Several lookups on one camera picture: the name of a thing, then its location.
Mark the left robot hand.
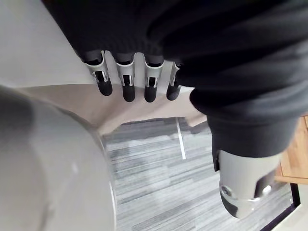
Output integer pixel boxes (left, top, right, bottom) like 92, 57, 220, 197
40, 0, 308, 219

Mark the beige bed base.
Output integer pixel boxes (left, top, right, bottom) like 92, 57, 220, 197
14, 82, 208, 137

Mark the white bed sheet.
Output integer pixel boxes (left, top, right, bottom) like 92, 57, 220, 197
0, 0, 184, 90

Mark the white tape strip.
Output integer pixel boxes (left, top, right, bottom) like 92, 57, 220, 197
176, 117, 187, 160

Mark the grey striped rug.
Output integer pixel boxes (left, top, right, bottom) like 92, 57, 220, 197
102, 116, 302, 231

